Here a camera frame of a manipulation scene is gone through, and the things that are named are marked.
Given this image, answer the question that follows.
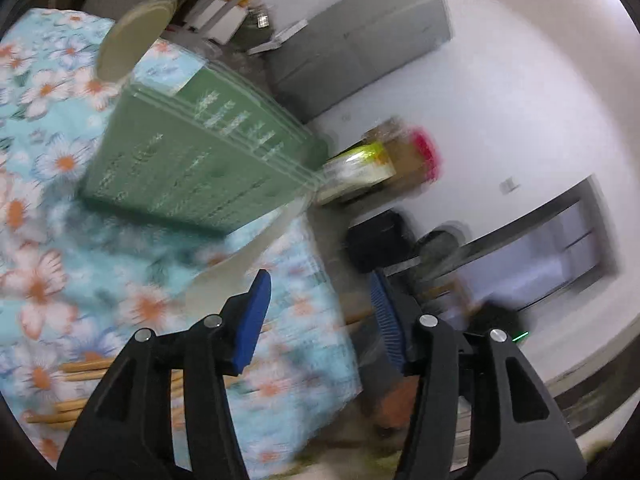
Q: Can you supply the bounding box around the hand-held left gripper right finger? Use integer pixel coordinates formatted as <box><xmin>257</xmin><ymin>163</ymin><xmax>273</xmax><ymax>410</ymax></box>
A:
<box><xmin>369</xmin><ymin>266</ymin><xmax>587</xmax><ymax>480</ymax></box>

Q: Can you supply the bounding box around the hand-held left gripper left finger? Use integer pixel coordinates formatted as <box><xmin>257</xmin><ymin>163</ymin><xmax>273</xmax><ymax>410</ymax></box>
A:
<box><xmin>55</xmin><ymin>269</ymin><xmax>273</xmax><ymax>480</ymax></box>

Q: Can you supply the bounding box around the white rice paddle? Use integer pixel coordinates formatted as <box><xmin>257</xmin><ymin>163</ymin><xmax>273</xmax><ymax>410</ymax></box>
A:
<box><xmin>184</xmin><ymin>199</ymin><xmax>312</xmax><ymax>313</ymax></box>

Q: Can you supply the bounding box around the green perforated utensil holder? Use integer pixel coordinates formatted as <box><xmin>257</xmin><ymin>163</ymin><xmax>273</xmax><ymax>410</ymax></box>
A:
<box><xmin>79</xmin><ymin>56</ymin><xmax>329</xmax><ymax>237</ymax></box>

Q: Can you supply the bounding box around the row of wooden chopsticks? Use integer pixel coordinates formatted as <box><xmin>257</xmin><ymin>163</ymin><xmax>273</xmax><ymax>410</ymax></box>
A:
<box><xmin>24</xmin><ymin>324</ymin><xmax>273</xmax><ymax>427</ymax></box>

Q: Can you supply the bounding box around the beige soup ladle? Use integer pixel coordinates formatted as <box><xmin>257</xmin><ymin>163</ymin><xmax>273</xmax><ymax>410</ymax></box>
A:
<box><xmin>94</xmin><ymin>0</ymin><xmax>177</xmax><ymax>84</ymax></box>

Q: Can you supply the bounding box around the black bag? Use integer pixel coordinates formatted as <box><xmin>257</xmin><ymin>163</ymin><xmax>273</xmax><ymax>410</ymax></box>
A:
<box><xmin>346</xmin><ymin>209</ymin><xmax>417</xmax><ymax>273</ymax></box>

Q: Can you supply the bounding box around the yellow green packet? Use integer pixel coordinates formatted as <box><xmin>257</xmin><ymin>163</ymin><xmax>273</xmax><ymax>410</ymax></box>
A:
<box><xmin>320</xmin><ymin>141</ymin><xmax>397</xmax><ymax>202</ymax></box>

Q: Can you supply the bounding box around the dark framed window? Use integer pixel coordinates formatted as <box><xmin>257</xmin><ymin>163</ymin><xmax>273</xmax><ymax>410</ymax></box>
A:
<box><xmin>414</xmin><ymin>174</ymin><xmax>617</xmax><ymax>313</ymax></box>

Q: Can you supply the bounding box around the cardboard box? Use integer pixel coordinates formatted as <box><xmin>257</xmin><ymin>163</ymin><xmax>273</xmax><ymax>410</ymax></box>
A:
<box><xmin>364</xmin><ymin>119</ymin><xmax>437</xmax><ymax>197</ymax></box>

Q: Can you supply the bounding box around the red bag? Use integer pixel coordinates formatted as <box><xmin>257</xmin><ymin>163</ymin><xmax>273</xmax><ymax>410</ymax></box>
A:
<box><xmin>409</xmin><ymin>129</ymin><xmax>445</xmax><ymax>182</ymax></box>

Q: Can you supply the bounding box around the floral light blue blanket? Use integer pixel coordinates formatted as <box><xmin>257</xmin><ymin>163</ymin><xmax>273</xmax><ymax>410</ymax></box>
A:
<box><xmin>0</xmin><ymin>7</ymin><xmax>364</xmax><ymax>467</ymax></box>

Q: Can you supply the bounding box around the grey cabinet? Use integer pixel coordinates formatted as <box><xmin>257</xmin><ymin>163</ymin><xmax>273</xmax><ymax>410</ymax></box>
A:
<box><xmin>264</xmin><ymin>0</ymin><xmax>454</xmax><ymax>122</ymax></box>

